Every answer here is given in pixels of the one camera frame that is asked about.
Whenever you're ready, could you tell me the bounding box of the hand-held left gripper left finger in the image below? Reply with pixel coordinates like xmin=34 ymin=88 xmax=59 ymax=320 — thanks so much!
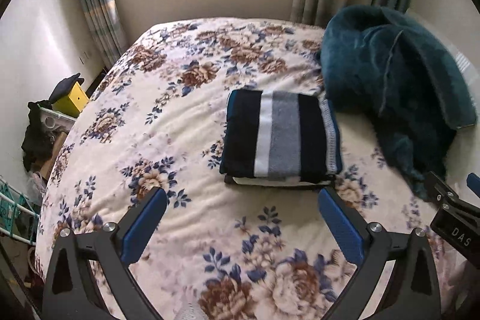
xmin=42 ymin=187 xmax=168 ymax=320

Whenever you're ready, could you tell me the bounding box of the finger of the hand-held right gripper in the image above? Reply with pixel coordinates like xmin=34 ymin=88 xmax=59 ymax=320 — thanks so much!
xmin=424 ymin=172 xmax=460 ymax=209
xmin=467 ymin=173 xmax=480 ymax=199

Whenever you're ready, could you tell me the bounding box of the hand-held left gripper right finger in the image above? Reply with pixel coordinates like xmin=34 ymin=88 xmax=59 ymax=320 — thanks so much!
xmin=318 ymin=188 xmax=442 ymax=320

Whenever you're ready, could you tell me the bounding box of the dark striped sweater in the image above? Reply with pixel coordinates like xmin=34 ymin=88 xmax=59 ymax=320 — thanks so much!
xmin=219 ymin=88 xmax=344 ymax=187

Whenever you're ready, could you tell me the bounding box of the floral bed blanket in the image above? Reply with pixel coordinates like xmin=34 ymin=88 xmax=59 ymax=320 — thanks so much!
xmin=34 ymin=17 xmax=469 ymax=320

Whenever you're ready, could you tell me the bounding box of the white plastic bin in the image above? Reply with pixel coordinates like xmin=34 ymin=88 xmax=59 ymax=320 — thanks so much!
xmin=39 ymin=106 xmax=77 ymax=141

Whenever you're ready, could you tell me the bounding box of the black cloth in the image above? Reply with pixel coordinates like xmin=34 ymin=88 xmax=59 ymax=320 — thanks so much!
xmin=20 ymin=100 xmax=57 ymax=172

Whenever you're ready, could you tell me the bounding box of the yellow box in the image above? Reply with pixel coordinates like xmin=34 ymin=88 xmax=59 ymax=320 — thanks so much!
xmin=52 ymin=82 xmax=89 ymax=117

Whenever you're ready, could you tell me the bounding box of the teal fleece blanket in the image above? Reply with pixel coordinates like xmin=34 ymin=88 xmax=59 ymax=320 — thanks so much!
xmin=319 ymin=4 xmax=478 ymax=201

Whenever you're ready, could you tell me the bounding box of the dark cap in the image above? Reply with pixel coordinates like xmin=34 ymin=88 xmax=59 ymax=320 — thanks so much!
xmin=49 ymin=73 xmax=85 ymax=101

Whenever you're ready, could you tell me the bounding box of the teal wire rack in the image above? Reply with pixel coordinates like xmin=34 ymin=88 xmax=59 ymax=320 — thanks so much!
xmin=0 ymin=175 xmax=42 ymax=242

